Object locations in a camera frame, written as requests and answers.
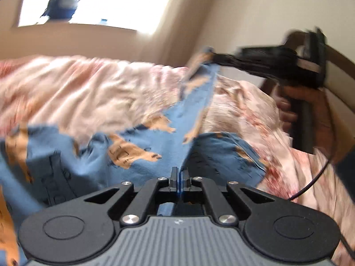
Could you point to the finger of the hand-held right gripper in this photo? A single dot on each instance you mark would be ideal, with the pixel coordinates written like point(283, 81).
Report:
point(249, 68)
point(244, 54)

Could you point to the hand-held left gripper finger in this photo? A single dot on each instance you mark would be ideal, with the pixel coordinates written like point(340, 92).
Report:
point(183, 182)
point(177, 182)

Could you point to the blue pants with orange print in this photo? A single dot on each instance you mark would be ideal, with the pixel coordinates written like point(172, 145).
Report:
point(155, 144)

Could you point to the person's right forearm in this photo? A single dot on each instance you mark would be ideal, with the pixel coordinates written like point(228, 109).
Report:
point(345, 171)

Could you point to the person's right hand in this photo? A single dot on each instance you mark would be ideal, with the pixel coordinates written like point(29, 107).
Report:
point(287, 110)

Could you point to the brown wooden headboard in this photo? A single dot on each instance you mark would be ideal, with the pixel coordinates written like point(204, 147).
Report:
point(341, 58)

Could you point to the beige curtain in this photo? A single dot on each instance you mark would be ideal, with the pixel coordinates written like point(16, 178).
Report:
point(188, 19)

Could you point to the pink floral blanket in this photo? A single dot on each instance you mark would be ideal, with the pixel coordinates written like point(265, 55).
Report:
point(83, 88)

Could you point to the bright window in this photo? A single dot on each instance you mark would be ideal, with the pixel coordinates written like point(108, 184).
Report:
point(111, 2)

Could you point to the small blue-capped container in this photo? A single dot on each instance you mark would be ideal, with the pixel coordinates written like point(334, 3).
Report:
point(103, 21)

